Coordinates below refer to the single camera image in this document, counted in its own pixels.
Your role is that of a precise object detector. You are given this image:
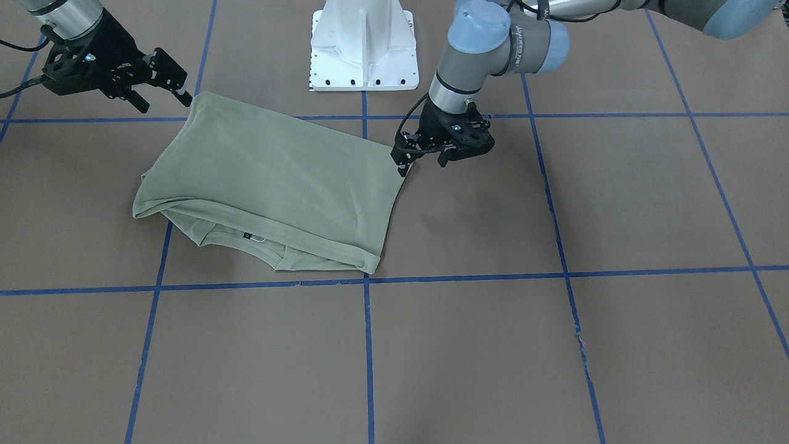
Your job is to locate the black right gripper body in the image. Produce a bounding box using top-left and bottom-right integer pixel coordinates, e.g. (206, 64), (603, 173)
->
(60, 9), (144, 99)

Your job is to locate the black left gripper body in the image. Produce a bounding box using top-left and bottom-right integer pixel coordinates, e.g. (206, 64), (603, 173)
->
(418, 102), (477, 155)

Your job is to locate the olive green long-sleeve shirt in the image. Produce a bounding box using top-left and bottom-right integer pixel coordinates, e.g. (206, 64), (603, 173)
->
(132, 92), (404, 274)

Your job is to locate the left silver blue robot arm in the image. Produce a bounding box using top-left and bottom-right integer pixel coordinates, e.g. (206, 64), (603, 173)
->
(391, 1), (779, 177)

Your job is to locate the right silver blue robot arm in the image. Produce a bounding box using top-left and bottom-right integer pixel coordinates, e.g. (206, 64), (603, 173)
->
(20, 1), (192, 113)

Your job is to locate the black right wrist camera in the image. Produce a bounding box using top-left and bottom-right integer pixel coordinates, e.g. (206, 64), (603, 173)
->
(41, 43), (100, 96)

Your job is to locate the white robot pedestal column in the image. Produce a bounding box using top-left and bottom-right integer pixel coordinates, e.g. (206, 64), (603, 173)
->
(308, 1), (420, 92)

